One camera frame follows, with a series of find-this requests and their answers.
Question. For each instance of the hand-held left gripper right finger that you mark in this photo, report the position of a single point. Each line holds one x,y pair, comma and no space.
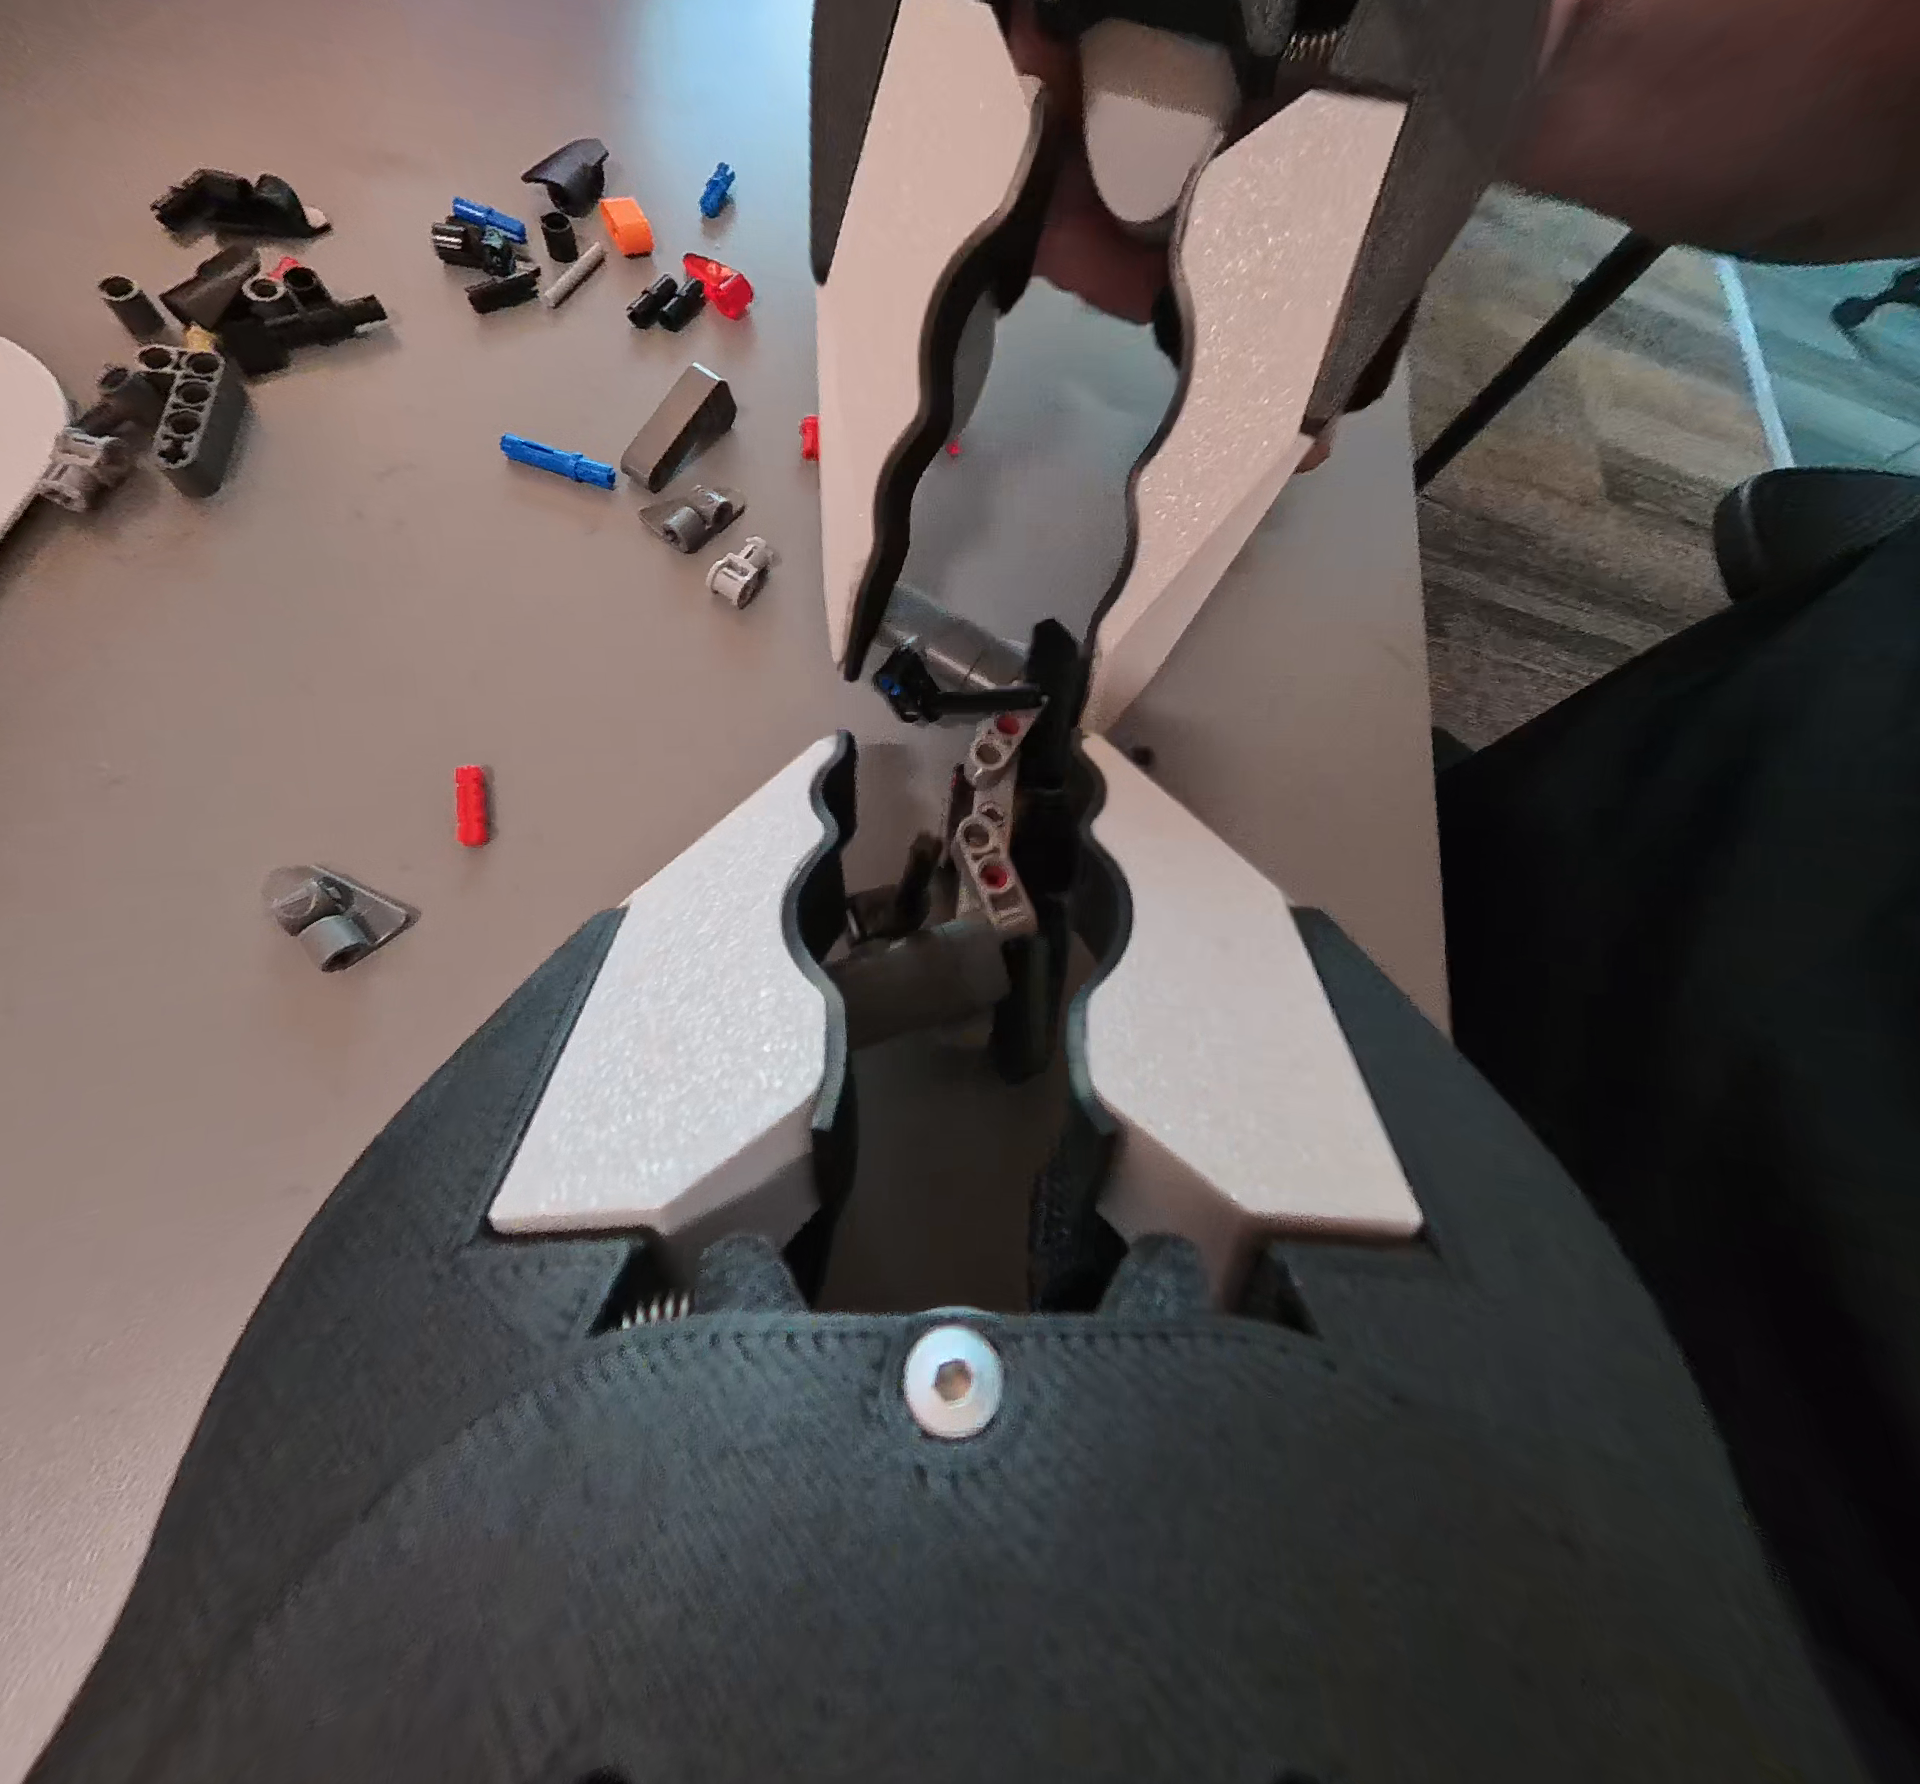
1244,1049

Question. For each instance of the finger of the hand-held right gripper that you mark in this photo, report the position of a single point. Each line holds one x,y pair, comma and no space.
1275,316
901,193

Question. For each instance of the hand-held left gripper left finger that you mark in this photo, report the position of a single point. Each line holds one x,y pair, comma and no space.
674,1049

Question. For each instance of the lego pieces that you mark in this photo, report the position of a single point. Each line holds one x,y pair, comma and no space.
674,426

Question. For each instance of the grey black lego assembly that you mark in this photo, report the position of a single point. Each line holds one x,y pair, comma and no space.
989,840

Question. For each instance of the person's right forearm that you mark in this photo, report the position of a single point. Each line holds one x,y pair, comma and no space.
1725,60

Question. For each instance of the red lego pin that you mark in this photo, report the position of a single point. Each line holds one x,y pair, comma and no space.
473,806

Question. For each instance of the grey lego connector plate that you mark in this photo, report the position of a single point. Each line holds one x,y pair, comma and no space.
338,922

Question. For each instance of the person's right hand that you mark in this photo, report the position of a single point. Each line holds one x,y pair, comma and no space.
1103,269

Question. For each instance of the black slanted pole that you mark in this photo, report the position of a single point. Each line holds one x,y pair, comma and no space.
1545,361

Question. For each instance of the black office chair armrest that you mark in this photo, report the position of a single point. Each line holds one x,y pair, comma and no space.
1822,524

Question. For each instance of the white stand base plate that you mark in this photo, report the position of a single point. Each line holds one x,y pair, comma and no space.
24,443

